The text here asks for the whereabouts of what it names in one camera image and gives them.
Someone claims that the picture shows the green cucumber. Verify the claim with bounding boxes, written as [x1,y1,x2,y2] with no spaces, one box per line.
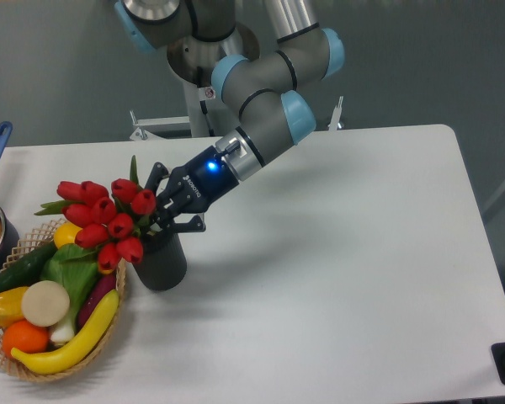
[0,242,57,293]

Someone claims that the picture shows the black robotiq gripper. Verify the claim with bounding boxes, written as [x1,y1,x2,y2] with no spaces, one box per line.
[144,145,239,234]

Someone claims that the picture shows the green bok choy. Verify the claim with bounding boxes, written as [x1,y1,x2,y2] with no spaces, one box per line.
[40,243,98,347]

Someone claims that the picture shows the red tulip bouquet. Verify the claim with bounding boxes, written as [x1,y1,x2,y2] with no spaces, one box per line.
[36,157,156,274]

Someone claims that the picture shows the yellow banana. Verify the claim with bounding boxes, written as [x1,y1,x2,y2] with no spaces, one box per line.
[11,290,120,375]

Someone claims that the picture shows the orange fruit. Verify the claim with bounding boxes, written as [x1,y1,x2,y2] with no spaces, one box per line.
[2,320,49,359]

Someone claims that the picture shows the beige round disc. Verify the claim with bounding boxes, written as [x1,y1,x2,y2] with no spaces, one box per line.
[21,280,70,327]

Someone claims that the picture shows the yellow squash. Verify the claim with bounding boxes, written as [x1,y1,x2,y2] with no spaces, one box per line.
[52,222,118,275]

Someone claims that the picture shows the purple eggplant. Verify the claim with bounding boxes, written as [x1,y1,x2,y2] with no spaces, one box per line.
[77,274,116,330]

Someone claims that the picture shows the dark grey ribbed vase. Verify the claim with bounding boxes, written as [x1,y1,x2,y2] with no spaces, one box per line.
[133,231,187,291]

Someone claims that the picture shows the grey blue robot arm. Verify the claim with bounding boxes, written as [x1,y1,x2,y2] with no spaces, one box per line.
[114,1,345,235]

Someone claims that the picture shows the yellow bell pepper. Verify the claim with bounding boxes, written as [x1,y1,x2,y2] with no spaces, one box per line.
[0,286,29,329]

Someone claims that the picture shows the woven wicker basket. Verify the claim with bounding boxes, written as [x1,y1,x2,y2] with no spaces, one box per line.
[0,219,126,383]

